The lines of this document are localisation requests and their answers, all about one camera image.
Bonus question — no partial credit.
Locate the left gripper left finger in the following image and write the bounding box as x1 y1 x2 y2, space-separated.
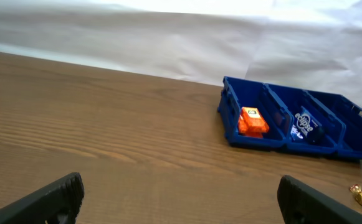
0 172 85 224

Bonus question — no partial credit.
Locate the orange candy box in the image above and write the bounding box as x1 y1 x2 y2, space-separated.
241 106 270 134
237 114 264 139

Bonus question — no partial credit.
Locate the blue tray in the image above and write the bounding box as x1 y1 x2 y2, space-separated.
217 76 362 161

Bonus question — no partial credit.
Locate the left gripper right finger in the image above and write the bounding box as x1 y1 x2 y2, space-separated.
277 174 362 224

